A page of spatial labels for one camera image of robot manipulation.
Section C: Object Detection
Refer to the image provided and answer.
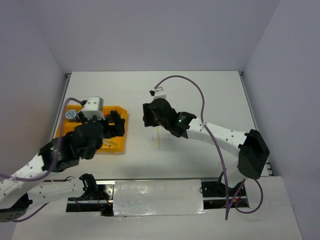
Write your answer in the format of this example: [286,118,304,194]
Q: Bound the yellow thin pen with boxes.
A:
[156,127,161,150]

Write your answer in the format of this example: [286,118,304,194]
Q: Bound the grey-blue round tin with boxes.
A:
[64,109,78,123]

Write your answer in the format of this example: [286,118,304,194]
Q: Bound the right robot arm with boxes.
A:
[142,98,270,196]

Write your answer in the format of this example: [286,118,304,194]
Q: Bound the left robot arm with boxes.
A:
[0,110,126,223]

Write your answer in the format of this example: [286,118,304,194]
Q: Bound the orange plastic sorting tray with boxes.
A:
[62,104,128,154]

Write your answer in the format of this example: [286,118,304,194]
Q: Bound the silver foil covered plate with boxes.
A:
[113,179,205,217]

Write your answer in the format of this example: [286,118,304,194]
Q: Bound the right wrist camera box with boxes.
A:
[149,86,167,100]

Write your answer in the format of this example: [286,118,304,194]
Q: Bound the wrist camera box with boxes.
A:
[149,86,167,100]
[77,96,105,120]

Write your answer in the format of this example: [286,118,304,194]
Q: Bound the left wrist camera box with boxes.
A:
[77,96,105,120]

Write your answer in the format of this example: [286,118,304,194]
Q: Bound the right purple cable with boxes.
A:
[153,74,265,221]

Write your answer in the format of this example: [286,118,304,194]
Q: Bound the purple cable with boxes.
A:
[0,97,87,223]
[153,74,265,221]

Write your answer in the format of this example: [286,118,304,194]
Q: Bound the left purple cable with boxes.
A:
[0,97,87,223]

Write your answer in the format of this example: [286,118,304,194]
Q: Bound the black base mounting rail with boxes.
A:
[66,181,251,217]

